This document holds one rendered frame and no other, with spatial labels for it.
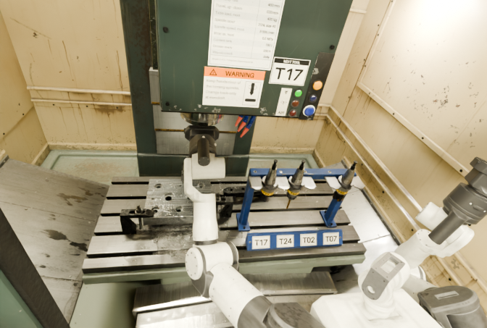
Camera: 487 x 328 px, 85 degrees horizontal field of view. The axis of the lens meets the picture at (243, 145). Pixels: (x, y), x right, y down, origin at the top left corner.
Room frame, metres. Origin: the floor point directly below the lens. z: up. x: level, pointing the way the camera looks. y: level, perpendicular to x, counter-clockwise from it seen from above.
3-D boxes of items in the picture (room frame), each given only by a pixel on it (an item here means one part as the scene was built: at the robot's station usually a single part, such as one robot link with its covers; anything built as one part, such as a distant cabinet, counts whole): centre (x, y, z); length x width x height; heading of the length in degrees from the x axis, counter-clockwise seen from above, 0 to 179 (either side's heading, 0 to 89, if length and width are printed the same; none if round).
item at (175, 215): (0.83, 0.25, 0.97); 0.29 x 0.23 x 0.05; 105
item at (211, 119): (0.84, 0.17, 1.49); 0.16 x 0.16 x 0.12
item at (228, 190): (0.98, -0.06, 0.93); 0.26 x 0.05 x 0.06; 110
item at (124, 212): (0.69, 0.38, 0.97); 0.13 x 0.03 x 0.15; 105
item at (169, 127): (1.27, 0.28, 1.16); 0.48 x 0.05 x 0.51; 105
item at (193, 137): (0.74, 0.14, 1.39); 0.13 x 0.12 x 0.10; 105
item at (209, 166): (0.63, 0.11, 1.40); 0.11 x 0.11 x 0.11; 15
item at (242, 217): (0.82, -0.06, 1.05); 0.10 x 0.05 x 0.30; 15
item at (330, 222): (0.93, -0.49, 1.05); 0.10 x 0.05 x 0.30; 15
